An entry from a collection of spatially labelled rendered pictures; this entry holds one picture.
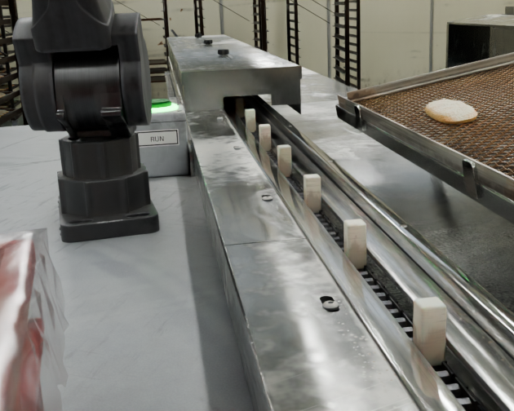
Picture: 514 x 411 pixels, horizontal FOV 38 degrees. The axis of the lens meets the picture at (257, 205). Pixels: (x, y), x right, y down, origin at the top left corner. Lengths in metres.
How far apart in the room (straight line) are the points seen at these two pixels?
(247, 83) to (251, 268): 0.70
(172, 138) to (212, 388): 0.51
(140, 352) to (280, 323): 0.11
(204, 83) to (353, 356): 0.81
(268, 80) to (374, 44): 6.89
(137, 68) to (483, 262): 0.32
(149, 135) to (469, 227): 0.39
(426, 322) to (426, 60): 7.83
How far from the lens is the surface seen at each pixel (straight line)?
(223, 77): 1.11
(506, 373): 0.36
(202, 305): 0.50
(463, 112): 0.72
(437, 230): 0.65
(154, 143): 0.87
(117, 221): 0.66
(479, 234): 0.64
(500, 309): 0.39
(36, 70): 0.64
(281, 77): 1.12
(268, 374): 0.32
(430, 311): 0.37
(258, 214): 0.55
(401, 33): 8.07
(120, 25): 0.63
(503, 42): 4.99
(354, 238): 0.49
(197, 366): 0.42
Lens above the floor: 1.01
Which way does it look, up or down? 15 degrees down
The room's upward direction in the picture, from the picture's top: 3 degrees counter-clockwise
